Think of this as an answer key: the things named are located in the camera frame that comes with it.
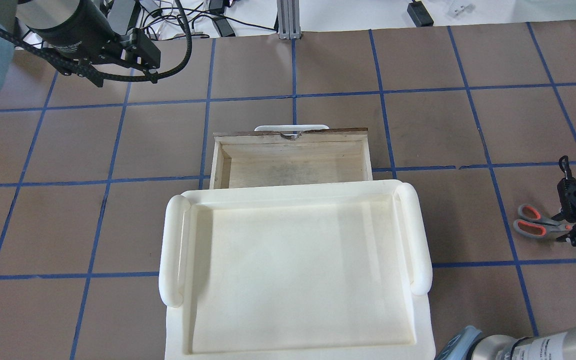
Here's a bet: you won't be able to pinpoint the aluminium frame post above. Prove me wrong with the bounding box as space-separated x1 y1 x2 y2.
276 0 303 40

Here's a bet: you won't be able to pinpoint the black power adapter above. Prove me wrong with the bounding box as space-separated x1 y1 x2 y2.
406 0 434 28

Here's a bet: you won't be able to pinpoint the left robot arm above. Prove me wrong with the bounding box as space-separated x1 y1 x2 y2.
0 0 162 91

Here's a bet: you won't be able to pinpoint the black braided cable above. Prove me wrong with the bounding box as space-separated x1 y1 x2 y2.
0 0 193 84

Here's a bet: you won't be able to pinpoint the wooden drawer with white handle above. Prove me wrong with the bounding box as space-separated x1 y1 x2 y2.
209 124 373 189

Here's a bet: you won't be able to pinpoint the grey orange handled scissors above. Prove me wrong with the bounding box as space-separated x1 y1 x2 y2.
512 203 573 240

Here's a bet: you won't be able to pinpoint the white plastic tray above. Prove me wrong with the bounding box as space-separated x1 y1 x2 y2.
158 179 435 360

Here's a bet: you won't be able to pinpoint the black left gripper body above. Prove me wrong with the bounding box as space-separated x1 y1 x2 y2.
28 0 162 84

